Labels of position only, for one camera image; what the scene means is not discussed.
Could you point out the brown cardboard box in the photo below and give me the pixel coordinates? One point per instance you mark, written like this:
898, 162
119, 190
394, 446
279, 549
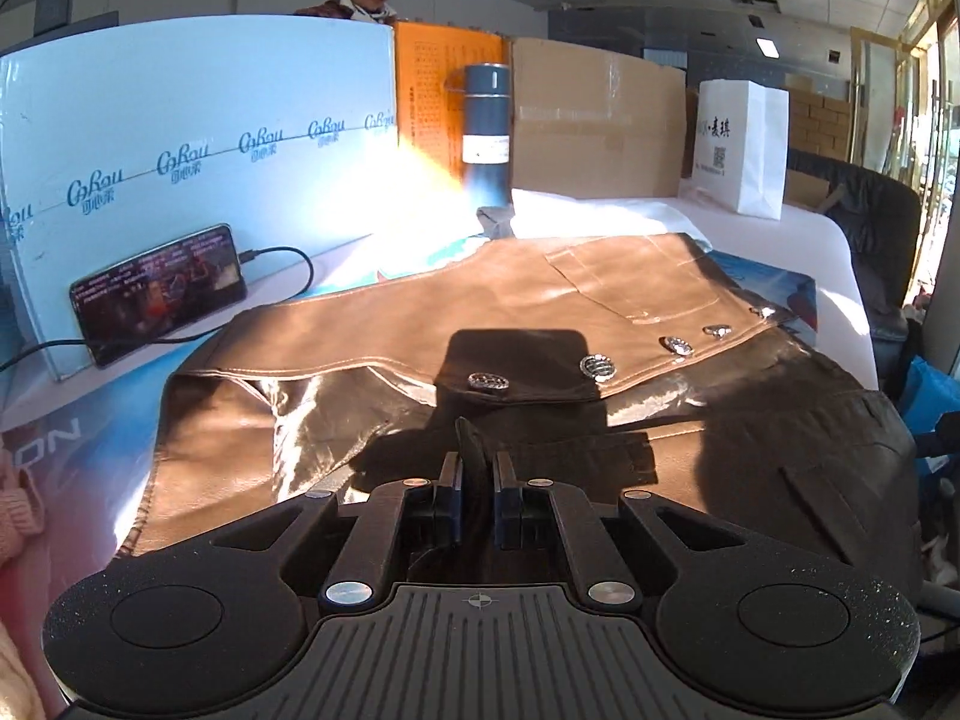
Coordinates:
600, 120

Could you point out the orange cardboard box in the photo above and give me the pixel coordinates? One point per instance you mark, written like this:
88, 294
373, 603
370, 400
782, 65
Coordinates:
427, 90

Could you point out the grey cloth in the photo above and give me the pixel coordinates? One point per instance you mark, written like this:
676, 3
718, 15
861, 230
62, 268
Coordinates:
495, 223

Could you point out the blue bag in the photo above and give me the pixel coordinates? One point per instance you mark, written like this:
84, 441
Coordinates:
930, 397

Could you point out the pink knit garment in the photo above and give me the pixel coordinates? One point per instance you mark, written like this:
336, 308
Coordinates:
19, 502

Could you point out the white paper bag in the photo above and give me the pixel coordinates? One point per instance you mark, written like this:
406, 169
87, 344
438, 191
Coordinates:
739, 142

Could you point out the blue vacuum bottle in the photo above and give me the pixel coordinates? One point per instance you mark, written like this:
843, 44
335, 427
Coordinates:
486, 112

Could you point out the gold framed glass door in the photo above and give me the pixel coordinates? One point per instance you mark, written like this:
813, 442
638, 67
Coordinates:
900, 90

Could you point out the ceiling light panel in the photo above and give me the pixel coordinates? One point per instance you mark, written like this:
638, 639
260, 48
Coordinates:
766, 46

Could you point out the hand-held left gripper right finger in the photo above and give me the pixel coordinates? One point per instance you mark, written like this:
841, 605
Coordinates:
507, 519

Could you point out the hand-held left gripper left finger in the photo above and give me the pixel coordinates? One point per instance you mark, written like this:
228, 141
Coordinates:
448, 517

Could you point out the black smartphone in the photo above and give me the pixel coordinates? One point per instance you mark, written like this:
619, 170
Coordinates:
157, 292

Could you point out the brown leather garment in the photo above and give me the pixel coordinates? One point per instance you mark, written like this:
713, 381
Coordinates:
525, 292

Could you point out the light blue cardboard box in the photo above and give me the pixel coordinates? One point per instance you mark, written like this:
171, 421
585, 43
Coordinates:
187, 90

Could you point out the black chair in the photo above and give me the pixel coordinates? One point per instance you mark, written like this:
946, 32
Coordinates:
870, 217

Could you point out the ceiling vent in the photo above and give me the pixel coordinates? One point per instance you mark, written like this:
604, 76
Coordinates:
754, 1

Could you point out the stack of cardboard boxes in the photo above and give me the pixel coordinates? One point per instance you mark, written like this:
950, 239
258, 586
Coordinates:
821, 120

